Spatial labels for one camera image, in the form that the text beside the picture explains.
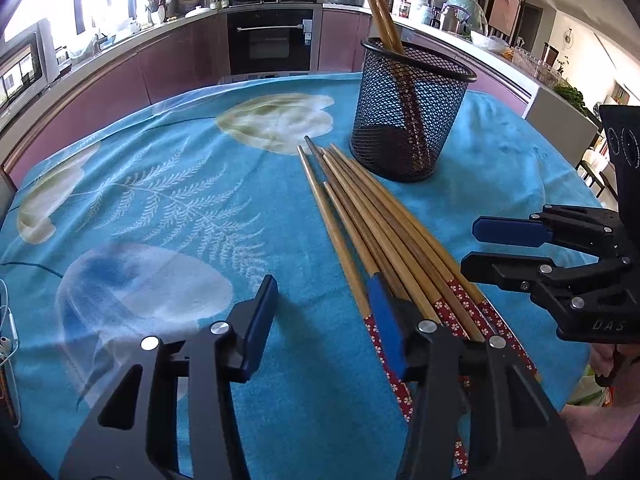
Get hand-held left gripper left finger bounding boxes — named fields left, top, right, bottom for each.
left=59, top=275, right=279, bottom=480

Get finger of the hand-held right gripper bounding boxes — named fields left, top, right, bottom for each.
left=460, top=252, right=631, bottom=311
left=472, top=205, right=623, bottom=256

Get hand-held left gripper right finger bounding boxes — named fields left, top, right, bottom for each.
left=366, top=272, right=586, bottom=480

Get bunch of wooden chopsticks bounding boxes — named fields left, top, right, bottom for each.
left=296, top=135, right=543, bottom=476

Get black mesh holder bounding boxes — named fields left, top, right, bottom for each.
left=349, top=36, right=478, bottom=183

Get person's right forearm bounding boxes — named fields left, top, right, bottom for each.
left=560, top=385, right=640, bottom=480

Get person's right hand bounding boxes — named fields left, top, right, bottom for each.
left=589, top=344, right=626, bottom=386

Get green leafy vegetables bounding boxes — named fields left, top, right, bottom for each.
left=555, top=82, right=586, bottom=111

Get clear plastic container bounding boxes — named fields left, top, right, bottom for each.
left=512, top=45, right=561, bottom=81

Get blue floral tablecloth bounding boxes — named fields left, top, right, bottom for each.
left=0, top=72, right=608, bottom=480

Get pink framed painting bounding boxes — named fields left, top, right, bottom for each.
left=487, top=0, right=518, bottom=36

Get green glass dome cover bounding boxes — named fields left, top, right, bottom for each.
left=445, top=0, right=488, bottom=36

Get steel kettle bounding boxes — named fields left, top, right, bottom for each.
left=440, top=4, right=468, bottom=33

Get brown case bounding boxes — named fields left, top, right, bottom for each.
left=0, top=355, right=16, bottom=411

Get black built-in oven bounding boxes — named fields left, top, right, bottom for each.
left=226, top=10, right=316, bottom=76

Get pink kitchen cabinets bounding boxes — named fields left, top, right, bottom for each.
left=0, top=7, right=531, bottom=176

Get white microwave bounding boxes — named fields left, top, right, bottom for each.
left=0, top=30, right=51, bottom=116

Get white earphone cable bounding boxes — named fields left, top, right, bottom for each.
left=0, top=280, right=23, bottom=426

